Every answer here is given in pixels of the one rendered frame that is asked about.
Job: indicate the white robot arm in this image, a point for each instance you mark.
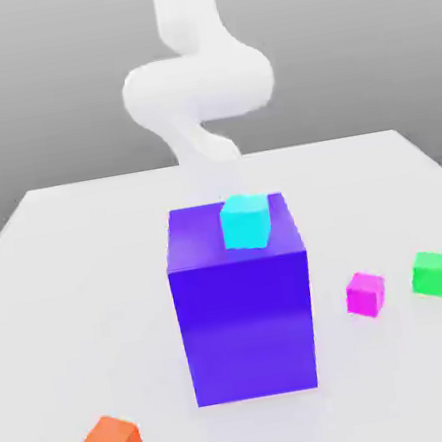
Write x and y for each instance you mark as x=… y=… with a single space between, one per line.
x=198 y=87

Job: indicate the small cyan cube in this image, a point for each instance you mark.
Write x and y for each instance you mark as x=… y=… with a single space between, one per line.
x=245 y=223

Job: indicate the small magenta cube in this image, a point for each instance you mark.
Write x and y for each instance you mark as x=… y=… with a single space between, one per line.
x=365 y=296

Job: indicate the small green cube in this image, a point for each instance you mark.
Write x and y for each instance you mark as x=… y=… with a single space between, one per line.
x=431 y=275

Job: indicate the large purple box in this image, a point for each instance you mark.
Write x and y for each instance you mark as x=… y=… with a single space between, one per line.
x=246 y=322

